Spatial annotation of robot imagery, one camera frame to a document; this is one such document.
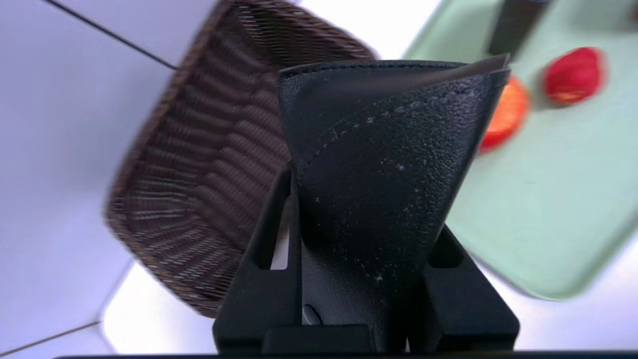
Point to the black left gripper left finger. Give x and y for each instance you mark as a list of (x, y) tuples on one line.
[(259, 309)]

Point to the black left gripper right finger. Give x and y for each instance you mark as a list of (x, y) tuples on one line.
[(463, 309)]

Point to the black leather pouch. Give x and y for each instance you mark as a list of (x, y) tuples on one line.
[(379, 174)]

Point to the red apple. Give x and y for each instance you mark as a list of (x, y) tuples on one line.
[(508, 114)]

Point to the red rubber duck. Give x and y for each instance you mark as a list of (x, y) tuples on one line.
[(573, 75)]

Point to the black pump bottle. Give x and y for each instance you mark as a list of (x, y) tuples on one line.
[(513, 25)]

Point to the dark brown wicker basket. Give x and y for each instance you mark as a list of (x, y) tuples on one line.
[(199, 164)]

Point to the light green plastic tray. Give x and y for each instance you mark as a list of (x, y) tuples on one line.
[(548, 199)]

